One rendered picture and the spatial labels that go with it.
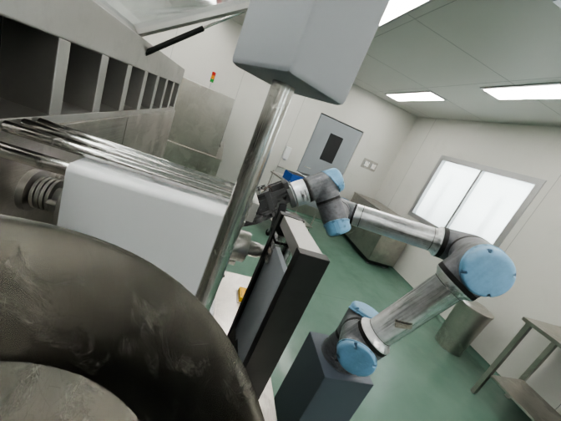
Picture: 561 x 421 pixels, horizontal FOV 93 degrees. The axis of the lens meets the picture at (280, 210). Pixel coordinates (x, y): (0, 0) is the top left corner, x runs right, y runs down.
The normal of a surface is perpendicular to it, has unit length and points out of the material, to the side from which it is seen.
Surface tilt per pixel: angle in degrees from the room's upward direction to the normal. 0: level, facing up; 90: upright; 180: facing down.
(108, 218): 90
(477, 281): 80
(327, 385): 90
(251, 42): 90
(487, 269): 83
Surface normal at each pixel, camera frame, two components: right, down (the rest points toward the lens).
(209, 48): 0.18, 0.36
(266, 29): -0.74, -0.10
